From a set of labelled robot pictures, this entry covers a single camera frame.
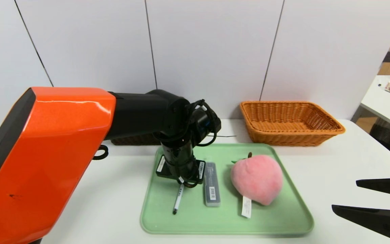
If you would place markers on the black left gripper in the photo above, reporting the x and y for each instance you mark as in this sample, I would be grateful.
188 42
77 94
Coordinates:
164 170

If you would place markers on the white pen with black tip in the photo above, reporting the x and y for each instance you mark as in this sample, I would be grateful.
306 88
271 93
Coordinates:
178 200

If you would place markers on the grey pencil lead case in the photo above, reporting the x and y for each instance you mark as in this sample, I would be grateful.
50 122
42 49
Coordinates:
212 189

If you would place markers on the pink plush peach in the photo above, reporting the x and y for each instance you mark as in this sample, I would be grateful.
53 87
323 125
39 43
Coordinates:
256 179

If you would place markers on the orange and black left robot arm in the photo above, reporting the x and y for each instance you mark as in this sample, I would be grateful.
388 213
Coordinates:
46 152

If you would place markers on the dark brown wicker basket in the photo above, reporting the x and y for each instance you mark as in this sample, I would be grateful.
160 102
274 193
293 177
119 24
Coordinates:
134 139

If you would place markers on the orange wicker basket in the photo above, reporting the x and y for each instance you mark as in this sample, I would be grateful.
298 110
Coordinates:
289 125

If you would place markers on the light green plastic tray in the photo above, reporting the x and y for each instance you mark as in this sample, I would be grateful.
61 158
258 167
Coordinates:
229 220

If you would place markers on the white side table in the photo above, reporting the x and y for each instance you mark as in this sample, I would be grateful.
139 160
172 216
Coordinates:
377 101

